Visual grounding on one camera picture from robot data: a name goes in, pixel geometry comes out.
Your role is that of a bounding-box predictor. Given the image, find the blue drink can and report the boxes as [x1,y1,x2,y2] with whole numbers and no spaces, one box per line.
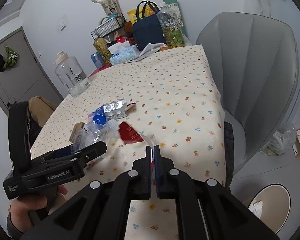
[91,52,105,69]

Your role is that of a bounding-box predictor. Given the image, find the grey upholstered chair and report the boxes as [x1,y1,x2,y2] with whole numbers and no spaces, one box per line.
[197,12,296,172]

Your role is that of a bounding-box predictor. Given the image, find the black wire basket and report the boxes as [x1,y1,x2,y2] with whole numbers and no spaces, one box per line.
[90,17,126,40]

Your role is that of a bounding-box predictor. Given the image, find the small brown cardboard box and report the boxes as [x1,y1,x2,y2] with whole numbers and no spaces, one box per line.
[69,122,85,142]

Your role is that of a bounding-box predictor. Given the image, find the red paper scrap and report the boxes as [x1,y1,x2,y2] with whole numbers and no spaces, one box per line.
[119,121,144,145]

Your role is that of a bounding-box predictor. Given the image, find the grey door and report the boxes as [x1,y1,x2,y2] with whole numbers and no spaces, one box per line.
[0,27,64,115]

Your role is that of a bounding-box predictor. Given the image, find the white paper carrier bag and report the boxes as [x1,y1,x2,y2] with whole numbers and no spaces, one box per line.
[91,0,123,17]

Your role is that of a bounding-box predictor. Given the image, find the clear plastic bag on floor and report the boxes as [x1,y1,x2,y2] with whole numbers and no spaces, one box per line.
[260,123,296,156]

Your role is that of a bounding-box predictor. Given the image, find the large tea bottle right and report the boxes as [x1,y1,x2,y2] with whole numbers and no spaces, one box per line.
[157,2,185,48]

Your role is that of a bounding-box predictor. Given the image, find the blue tissue pack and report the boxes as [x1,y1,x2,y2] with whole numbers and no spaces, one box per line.
[108,41,140,66]

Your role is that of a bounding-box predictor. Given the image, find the tea bottle left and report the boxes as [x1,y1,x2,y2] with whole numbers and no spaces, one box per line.
[94,37,112,63]

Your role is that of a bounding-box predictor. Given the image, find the blue mask packet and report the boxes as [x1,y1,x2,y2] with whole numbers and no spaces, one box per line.
[88,106,107,125]

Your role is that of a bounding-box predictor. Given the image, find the beige round trash bin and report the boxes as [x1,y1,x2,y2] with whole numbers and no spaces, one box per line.
[245,184,291,233]

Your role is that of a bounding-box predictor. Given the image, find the navy blue tote bag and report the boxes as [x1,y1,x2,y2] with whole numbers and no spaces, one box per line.
[133,1,166,51]

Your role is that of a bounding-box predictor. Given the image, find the crushed clear plastic bottle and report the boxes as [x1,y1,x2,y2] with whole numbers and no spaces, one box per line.
[71,120,119,152]

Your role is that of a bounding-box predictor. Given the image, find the yellow snack packet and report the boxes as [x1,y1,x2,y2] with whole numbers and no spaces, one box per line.
[127,5,155,24]

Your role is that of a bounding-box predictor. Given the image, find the floral dotted tablecloth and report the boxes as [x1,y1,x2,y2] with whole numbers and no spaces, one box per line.
[31,45,226,239]

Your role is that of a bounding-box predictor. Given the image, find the clear water jug white lid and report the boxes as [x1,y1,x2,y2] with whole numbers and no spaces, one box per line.
[54,51,90,97]

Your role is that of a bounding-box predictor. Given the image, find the silver pill blister pack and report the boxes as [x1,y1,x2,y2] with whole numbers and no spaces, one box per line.
[103,99,128,119]

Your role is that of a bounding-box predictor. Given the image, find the white trash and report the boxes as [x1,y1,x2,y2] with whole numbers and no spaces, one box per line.
[248,201,263,219]

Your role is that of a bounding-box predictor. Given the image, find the person's left hand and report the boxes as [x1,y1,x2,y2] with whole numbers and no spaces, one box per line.
[9,184,68,233]

